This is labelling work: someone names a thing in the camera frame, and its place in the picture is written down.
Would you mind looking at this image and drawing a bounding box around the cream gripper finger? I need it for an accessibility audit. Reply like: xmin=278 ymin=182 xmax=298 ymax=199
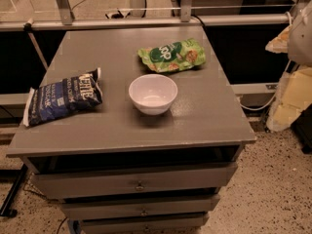
xmin=265 ymin=26 xmax=291 ymax=54

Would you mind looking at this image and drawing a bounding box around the green rice chip bag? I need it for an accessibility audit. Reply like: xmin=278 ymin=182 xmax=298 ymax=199
xmin=137 ymin=38 xmax=206 ymax=73

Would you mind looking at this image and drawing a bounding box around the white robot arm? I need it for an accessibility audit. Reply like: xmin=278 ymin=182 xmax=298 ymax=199
xmin=265 ymin=1 xmax=312 ymax=66

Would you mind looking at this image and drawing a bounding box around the white bowl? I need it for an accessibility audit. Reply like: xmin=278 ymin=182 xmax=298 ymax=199
xmin=129 ymin=74 xmax=178 ymax=115

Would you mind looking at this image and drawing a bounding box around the blue kettle chip bag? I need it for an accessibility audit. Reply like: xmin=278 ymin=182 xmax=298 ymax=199
xmin=22 ymin=68 xmax=102 ymax=127

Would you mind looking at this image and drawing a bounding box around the top grey drawer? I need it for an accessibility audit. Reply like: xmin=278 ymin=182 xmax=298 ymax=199
xmin=31 ymin=162 xmax=237 ymax=199

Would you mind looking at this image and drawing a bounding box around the grey drawer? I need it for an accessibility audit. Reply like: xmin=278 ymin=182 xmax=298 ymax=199
xmin=61 ymin=194 xmax=220 ymax=220
xmin=31 ymin=162 xmax=237 ymax=199
xmin=80 ymin=213 xmax=209 ymax=234

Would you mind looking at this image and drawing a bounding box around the bottom grey drawer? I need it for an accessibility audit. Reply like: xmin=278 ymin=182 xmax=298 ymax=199
xmin=80 ymin=213 xmax=209 ymax=234

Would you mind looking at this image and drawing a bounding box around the middle grey drawer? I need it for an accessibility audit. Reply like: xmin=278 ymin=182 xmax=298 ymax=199
xmin=61 ymin=194 xmax=220 ymax=220

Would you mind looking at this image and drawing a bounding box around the black floor stand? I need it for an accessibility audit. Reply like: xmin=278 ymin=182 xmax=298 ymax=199
xmin=0 ymin=165 xmax=27 ymax=218

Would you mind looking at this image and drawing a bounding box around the white cable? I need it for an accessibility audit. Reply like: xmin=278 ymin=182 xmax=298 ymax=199
xmin=239 ymin=59 xmax=292 ymax=112

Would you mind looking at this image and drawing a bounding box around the metal rail frame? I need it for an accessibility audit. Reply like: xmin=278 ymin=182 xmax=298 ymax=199
xmin=0 ymin=0 xmax=311 ymax=31

